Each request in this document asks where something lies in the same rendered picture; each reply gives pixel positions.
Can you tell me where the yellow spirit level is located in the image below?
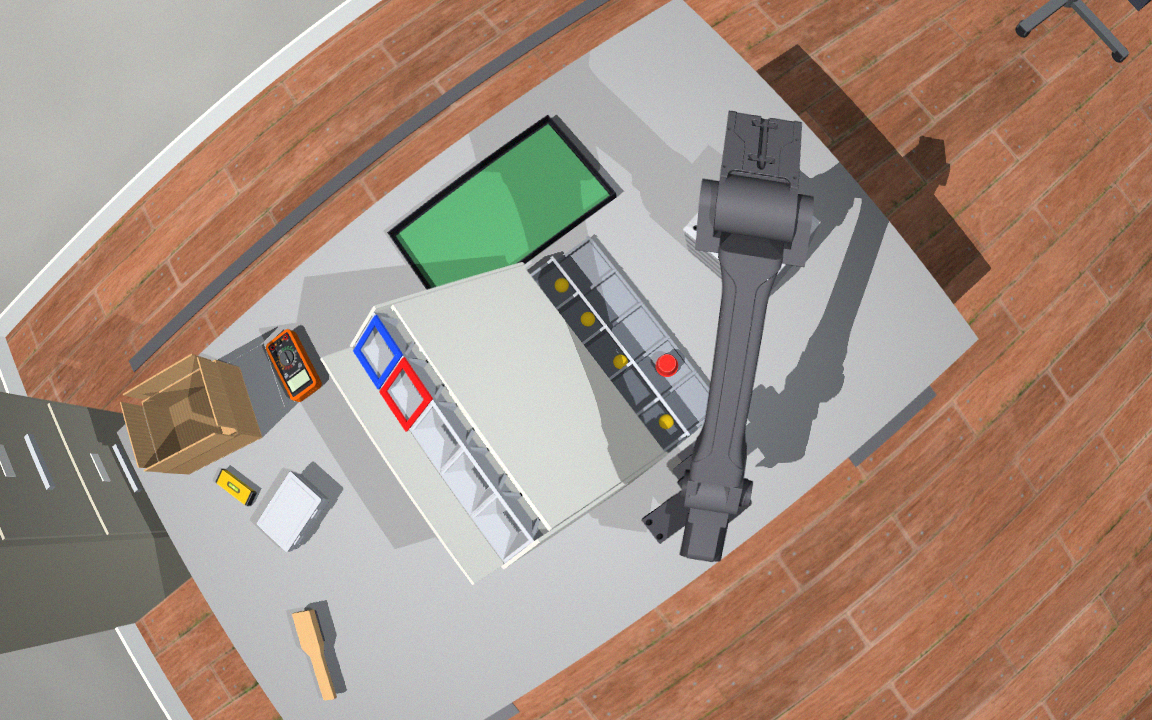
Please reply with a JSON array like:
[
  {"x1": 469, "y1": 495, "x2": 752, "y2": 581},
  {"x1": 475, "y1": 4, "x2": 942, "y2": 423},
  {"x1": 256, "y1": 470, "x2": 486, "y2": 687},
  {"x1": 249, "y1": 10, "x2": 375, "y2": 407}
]
[{"x1": 215, "y1": 469, "x2": 257, "y2": 506}]

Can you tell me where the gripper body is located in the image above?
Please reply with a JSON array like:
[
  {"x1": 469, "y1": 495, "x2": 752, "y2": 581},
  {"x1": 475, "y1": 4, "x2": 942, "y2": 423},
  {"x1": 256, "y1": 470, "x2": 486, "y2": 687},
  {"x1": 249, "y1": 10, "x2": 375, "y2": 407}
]
[{"x1": 673, "y1": 440, "x2": 742, "y2": 523}]

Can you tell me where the orange digital multimeter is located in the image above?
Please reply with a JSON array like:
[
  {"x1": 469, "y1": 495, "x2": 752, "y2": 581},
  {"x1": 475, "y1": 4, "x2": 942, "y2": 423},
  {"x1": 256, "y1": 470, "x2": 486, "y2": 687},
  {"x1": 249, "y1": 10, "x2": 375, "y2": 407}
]
[{"x1": 266, "y1": 329, "x2": 323, "y2": 402}]

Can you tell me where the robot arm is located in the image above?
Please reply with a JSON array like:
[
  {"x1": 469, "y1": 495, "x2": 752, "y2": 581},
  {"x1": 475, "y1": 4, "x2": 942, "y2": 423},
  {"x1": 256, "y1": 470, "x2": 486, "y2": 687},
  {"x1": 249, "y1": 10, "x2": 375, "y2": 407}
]
[{"x1": 642, "y1": 109, "x2": 814, "y2": 562}]

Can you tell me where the green tray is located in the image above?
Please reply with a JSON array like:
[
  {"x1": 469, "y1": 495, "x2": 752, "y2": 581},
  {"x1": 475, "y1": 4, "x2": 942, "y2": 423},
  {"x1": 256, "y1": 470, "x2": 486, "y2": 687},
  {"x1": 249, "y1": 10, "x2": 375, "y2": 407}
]
[{"x1": 387, "y1": 115, "x2": 617, "y2": 290}]

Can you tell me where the blue square funnel rim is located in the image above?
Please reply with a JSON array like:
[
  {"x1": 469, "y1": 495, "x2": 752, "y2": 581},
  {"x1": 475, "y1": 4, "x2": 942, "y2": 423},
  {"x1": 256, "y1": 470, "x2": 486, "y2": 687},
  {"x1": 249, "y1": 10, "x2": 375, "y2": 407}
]
[{"x1": 353, "y1": 314, "x2": 403, "y2": 389}]

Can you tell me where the open brown cardboard box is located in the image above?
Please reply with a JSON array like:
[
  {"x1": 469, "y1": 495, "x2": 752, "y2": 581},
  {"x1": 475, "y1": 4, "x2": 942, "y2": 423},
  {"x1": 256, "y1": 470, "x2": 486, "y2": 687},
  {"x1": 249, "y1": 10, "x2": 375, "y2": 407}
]
[{"x1": 120, "y1": 354, "x2": 262, "y2": 475}]

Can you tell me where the red square frame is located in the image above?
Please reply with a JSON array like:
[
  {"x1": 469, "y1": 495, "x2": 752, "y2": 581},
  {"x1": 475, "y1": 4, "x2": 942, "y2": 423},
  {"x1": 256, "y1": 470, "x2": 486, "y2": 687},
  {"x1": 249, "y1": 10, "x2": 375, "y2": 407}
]
[{"x1": 380, "y1": 357, "x2": 433, "y2": 432}]

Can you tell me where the red plug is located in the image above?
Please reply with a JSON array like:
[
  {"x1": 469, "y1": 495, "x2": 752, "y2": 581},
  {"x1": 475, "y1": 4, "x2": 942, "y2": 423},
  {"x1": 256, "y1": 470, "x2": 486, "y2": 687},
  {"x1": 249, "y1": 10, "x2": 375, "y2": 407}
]
[{"x1": 655, "y1": 354, "x2": 679, "y2": 377}]

